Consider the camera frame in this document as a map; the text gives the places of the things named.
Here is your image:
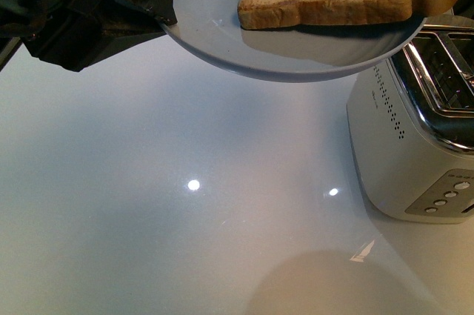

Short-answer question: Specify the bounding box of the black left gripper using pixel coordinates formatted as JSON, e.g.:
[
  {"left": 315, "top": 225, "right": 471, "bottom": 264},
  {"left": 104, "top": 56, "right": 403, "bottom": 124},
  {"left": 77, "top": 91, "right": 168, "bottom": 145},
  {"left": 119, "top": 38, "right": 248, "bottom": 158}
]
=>
[{"left": 1, "top": 0, "right": 177, "bottom": 71}]

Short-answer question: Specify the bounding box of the white round plate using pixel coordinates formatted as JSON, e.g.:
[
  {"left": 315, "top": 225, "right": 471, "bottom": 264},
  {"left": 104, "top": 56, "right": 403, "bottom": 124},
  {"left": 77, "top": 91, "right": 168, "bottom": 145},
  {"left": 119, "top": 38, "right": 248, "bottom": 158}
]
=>
[{"left": 161, "top": 0, "right": 428, "bottom": 83}]

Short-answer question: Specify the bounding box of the white chrome two-slot toaster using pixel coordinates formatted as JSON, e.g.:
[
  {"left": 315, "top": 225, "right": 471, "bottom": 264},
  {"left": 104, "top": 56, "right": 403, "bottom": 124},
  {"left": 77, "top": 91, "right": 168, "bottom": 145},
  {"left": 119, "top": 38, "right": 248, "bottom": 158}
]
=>
[{"left": 347, "top": 24, "right": 473, "bottom": 224}]

